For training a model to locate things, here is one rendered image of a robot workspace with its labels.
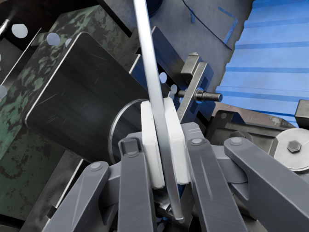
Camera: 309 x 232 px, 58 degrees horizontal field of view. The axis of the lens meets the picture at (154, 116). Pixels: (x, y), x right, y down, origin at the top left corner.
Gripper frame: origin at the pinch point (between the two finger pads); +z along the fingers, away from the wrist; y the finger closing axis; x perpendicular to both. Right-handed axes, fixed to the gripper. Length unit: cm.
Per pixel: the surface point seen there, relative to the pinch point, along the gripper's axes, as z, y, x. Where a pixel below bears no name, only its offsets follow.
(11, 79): 57, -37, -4
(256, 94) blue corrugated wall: 155, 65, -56
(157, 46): 40.2, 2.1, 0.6
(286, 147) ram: 13.0, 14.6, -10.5
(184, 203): 16.3, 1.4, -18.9
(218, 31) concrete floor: 189, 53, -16
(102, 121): 19.8, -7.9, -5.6
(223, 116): 24.0, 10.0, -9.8
